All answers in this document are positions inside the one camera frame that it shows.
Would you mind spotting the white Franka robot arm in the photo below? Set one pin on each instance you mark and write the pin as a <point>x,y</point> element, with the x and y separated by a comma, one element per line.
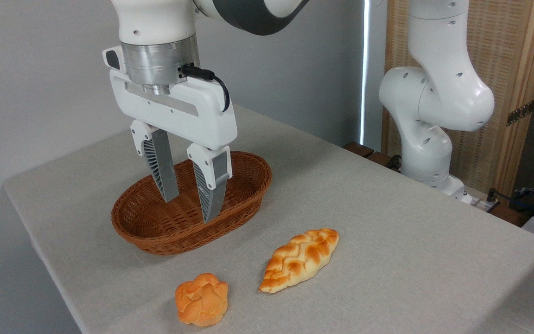
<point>438,93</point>

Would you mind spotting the metal screen hinge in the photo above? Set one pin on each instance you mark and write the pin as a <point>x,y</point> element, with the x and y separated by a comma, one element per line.
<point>521,112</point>

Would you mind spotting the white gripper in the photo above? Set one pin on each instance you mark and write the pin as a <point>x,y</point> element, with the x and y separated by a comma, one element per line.
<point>179,111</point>

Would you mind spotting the brown oval wicker basket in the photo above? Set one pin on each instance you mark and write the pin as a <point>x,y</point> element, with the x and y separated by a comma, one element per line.
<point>155,232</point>

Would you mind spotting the grey tablecloth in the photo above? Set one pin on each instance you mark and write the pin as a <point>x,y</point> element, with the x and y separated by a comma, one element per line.
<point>387,255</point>

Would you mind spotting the wooden rattan folding screen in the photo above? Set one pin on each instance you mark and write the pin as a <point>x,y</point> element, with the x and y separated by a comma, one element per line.
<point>503,46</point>

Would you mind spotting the long braided bread loaf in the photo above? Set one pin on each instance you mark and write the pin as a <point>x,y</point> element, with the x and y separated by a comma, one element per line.
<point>299,260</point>

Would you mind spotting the round orange bread bun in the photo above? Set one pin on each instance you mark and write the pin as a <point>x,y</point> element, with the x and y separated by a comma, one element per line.
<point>202,301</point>

